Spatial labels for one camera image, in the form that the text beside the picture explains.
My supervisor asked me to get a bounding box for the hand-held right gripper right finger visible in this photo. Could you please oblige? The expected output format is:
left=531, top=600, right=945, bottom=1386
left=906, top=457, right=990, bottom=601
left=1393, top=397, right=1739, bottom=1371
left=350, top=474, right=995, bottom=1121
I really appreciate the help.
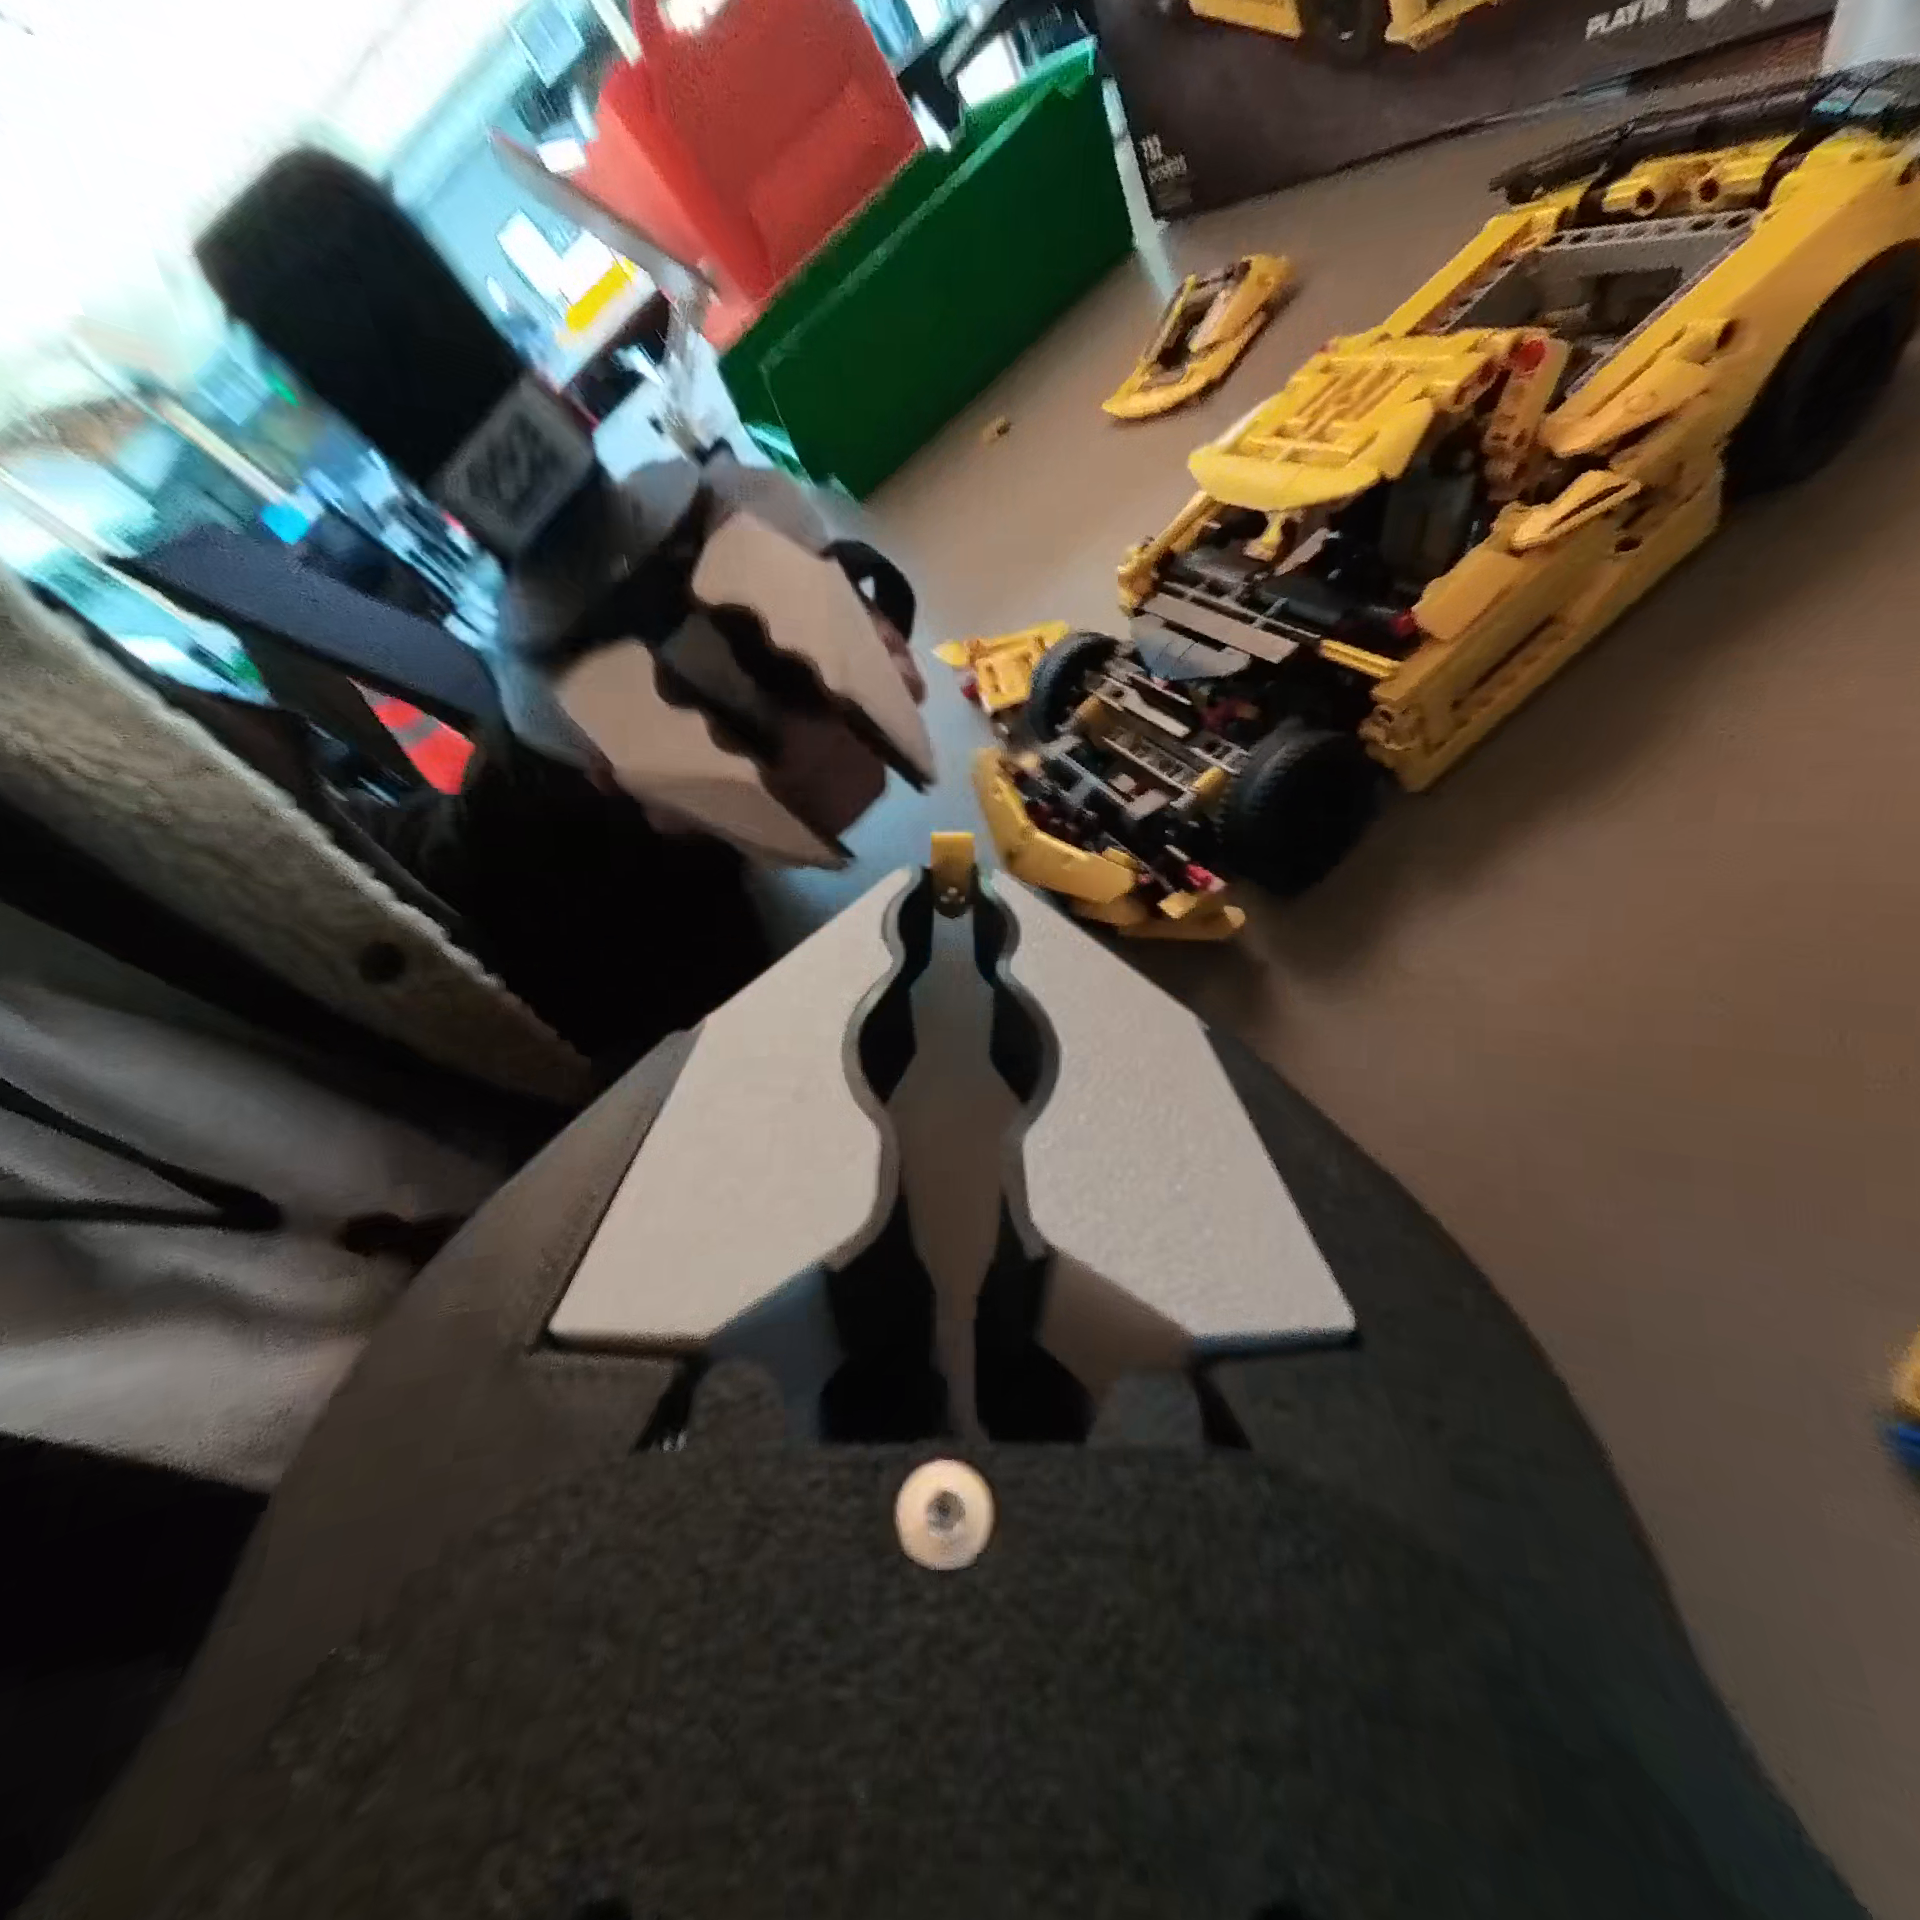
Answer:
left=972, top=872, right=1361, bottom=1449

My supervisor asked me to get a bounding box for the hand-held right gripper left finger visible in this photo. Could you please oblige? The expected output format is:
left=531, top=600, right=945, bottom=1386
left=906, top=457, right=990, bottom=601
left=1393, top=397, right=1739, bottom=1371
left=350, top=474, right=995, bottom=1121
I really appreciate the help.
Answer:
left=546, top=867, right=940, bottom=1442

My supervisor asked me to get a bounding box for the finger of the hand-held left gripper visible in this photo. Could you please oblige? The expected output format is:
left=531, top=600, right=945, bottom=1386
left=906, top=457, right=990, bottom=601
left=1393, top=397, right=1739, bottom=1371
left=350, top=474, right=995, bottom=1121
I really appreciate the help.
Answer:
left=660, top=508, right=945, bottom=794
left=545, top=643, right=887, bottom=875

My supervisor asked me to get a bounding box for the person's left forearm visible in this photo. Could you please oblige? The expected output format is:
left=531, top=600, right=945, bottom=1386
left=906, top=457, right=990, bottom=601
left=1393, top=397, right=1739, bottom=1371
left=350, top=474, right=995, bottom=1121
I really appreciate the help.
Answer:
left=404, top=749, right=798, bottom=1081

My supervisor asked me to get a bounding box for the grey desk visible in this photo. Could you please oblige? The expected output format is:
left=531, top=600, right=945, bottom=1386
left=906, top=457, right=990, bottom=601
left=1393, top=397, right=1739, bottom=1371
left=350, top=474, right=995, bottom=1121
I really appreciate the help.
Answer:
left=720, top=89, right=1920, bottom=1920

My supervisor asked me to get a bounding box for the green plastic bin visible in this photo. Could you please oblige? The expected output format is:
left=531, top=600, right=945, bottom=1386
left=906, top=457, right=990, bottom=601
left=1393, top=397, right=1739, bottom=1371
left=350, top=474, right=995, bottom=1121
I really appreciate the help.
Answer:
left=718, top=42, right=1137, bottom=501

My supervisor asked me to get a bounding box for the person's dark fleece-lined jacket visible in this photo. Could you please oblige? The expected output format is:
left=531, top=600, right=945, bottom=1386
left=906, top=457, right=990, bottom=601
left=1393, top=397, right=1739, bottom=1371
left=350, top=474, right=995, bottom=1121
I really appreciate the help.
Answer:
left=0, top=570, right=783, bottom=1114

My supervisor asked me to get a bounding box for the red plastic bag holder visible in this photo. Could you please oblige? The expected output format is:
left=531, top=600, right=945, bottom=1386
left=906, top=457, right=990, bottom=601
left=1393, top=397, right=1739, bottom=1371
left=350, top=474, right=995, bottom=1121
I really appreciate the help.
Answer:
left=576, top=0, right=929, bottom=351

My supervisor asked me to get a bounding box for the loose yellow car panel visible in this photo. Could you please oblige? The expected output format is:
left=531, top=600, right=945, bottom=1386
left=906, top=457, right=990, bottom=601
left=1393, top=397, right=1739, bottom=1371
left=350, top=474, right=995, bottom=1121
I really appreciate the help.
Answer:
left=1100, top=251, right=1299, bottom=426

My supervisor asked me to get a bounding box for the person's white top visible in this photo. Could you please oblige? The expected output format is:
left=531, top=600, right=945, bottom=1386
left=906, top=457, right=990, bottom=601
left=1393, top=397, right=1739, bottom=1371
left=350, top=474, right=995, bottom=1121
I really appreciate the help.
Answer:
left=0, top=930, right=497, bottom=1488

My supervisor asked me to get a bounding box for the yellow toy brick car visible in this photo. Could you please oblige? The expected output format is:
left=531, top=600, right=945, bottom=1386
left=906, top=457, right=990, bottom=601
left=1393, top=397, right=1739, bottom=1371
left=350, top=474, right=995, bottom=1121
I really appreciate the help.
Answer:
left=972, top=59, right=1920, bottom=944

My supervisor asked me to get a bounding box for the dark toy car box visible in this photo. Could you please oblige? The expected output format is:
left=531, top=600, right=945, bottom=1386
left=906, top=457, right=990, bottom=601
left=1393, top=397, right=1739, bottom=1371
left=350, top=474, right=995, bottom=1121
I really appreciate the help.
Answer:
left=1092, top=0, right=1844, bottom=224

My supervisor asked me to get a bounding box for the yellow toy frame piece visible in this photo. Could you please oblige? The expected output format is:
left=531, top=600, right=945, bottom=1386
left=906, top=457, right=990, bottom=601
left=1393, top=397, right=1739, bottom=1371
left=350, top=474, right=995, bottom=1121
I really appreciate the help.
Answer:
left=930, top=620, right=1073, bottom=712

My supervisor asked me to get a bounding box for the black shoulder strap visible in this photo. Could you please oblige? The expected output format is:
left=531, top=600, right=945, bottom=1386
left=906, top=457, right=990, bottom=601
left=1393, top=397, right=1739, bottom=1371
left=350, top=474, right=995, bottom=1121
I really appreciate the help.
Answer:
left=0, top=1072, right=452, bottom=1268

